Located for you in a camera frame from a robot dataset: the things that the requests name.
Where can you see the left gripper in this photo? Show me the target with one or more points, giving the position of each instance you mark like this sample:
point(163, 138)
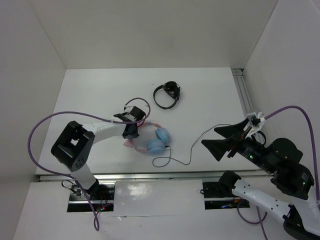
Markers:
point(133, 135)

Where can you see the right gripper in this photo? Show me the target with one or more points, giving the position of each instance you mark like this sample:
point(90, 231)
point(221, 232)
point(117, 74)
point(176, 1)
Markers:
point(216, 146)

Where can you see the pink blue cat-ear headphones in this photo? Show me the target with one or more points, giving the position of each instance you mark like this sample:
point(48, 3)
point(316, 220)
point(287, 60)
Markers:
point(155, 146)

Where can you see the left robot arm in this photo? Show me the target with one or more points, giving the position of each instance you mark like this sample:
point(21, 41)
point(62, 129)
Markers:
point(74, 144)

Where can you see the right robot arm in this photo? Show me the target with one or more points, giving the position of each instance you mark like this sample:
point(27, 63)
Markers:
point(300, 217)

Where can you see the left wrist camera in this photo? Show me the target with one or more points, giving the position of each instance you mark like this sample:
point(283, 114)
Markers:
point(129, 114)

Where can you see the right side aluminium rail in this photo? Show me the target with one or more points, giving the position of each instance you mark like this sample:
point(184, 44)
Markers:
point(242, 90)

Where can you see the aluminium rail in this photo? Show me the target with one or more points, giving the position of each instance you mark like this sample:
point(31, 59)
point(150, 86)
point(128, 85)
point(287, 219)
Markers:
point(159, 175)
point(242, 90)

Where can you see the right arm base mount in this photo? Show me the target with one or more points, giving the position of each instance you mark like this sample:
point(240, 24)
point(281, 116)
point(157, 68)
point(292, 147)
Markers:
point(215, 198)

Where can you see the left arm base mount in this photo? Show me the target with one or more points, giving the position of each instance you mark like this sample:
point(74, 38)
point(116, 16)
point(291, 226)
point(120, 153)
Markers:
point(102, 200)

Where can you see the front aluminium rail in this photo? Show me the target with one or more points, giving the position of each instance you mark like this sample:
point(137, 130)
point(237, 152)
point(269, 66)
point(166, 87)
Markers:
point(159, 175)

